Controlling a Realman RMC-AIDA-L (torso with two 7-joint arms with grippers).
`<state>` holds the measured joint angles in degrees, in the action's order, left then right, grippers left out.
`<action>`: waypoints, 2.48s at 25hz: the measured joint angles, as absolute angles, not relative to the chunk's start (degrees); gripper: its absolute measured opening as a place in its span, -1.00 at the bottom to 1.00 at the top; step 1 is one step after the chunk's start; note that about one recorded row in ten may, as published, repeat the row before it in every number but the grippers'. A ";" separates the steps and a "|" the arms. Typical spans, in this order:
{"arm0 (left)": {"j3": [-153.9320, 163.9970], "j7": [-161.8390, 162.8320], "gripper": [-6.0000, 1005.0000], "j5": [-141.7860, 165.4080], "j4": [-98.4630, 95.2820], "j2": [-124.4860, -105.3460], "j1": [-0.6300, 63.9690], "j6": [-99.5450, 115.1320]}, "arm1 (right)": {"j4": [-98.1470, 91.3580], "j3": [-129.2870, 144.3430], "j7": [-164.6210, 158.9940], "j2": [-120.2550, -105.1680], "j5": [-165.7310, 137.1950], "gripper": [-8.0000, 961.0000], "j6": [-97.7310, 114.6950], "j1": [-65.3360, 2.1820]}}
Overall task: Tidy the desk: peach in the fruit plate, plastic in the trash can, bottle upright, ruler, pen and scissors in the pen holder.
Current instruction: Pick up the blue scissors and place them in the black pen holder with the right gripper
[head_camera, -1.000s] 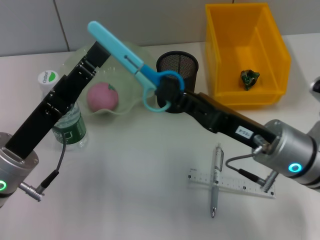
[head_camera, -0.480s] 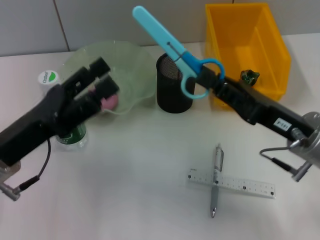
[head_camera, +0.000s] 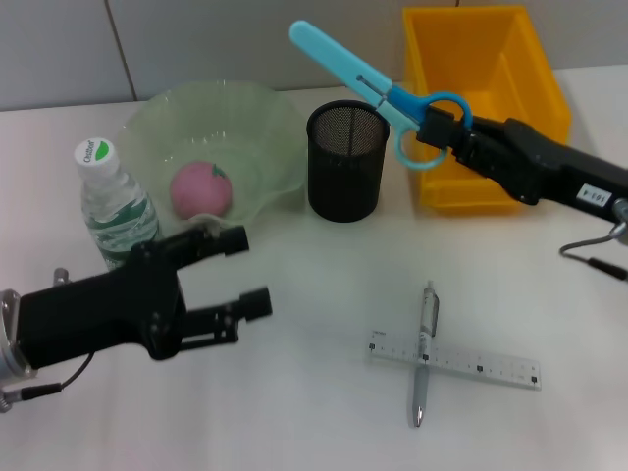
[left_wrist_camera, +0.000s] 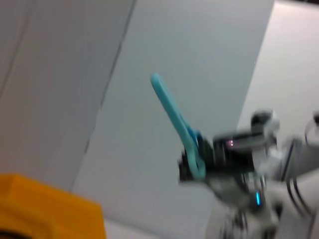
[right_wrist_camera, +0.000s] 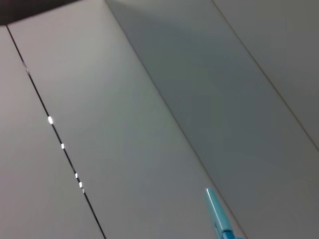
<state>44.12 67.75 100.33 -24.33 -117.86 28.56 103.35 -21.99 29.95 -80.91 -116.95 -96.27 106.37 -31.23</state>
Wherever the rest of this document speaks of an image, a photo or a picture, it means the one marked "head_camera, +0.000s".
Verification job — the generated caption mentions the blue scissors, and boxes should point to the blue scissors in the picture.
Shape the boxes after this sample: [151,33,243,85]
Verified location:
[288,20,473,172]

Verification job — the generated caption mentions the black mesh pen holder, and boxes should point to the black mesh pen holder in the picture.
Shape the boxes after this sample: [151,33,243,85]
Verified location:
[306,99,391,223]

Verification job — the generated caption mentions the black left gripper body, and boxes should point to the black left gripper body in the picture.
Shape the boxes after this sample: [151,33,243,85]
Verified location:
[14,240,188,369]

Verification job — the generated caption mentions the green glass fruit bowl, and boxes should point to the green glass fruit bowl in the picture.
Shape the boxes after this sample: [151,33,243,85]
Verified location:
[117,80,308,236]

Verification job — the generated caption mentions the clear plastic ruler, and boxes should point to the clear plastic ruler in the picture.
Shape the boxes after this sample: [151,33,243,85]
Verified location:
[365,329,543,392]

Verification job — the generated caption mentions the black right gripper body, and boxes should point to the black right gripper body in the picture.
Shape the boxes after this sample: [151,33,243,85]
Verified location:
[499,117,628,221]

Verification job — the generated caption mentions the silver grey pen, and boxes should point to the silver grey pen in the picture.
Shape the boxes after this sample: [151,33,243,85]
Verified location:
[407,280,442,429]

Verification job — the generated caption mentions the yellow plastic bin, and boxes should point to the yellow plastic bin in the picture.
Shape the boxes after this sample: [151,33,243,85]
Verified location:
[401,4,574,217]

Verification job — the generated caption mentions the clear water bottle green label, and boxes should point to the clear water bottle green label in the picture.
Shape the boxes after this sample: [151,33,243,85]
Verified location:
[74,136,163,272]

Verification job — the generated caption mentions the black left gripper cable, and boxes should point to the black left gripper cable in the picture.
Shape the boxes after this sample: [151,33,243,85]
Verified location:
[0,350,95,409]

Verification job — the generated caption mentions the pink toy peach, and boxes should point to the pink toy peach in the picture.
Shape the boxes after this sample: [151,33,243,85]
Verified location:
[170,160,235,220]

